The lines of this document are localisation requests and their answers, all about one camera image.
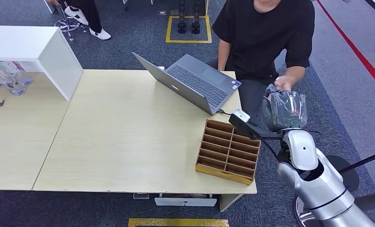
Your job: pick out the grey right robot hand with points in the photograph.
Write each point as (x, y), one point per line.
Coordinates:
(284, 109)

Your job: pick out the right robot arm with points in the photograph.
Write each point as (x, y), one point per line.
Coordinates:
(319, 185)

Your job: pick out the person's right forearm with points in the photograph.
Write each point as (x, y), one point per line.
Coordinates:
(223, 55)

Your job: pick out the person's left forearm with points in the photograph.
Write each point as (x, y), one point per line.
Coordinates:
(297, 75)

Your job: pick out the person's left hand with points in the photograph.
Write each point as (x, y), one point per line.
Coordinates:
(284, 83)

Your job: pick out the wooden slotted card organizer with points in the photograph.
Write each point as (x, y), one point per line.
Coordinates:
(228, 152)

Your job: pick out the seated person with white shoes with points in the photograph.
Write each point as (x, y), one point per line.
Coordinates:
(87, 12)

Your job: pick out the black round stand base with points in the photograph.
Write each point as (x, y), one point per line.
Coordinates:
(347, 175)

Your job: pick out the grey laptop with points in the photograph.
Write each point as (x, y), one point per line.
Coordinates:
(197, 81)

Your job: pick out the red floor tape line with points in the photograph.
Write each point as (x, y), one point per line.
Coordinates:
(357, 51)

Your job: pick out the black stand bar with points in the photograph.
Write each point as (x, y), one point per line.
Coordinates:
(366, 160)
(372, 200)

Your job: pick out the black robot leg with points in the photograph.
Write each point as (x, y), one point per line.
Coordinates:
(182, 15)
(196, 15)

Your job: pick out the white under-desk drawer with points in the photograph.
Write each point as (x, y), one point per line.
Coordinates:
(184, 201)

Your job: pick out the yellow floor tape square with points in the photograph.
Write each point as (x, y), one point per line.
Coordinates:
(168, 29)

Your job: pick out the grey floor outlet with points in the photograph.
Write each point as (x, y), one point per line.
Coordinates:
(174, 12)
(162, 13)

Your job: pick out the yellow floor board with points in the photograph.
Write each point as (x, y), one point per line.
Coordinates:
(178, 222)

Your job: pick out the chrome stool base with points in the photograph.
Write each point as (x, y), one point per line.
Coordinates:
(69, 25)

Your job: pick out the white desk shelf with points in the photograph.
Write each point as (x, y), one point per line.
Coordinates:
(33, 44)

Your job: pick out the clear plastic water bottle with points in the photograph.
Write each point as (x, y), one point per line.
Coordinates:
(19, 73)
(4, 78)

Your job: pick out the small black desk clip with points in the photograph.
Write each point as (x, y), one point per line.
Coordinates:
(1, 102)

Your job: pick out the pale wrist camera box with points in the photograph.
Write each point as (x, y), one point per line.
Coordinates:
(242, 115)

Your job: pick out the clear under-desk bracket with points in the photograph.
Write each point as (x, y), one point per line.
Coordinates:
(140, 196)

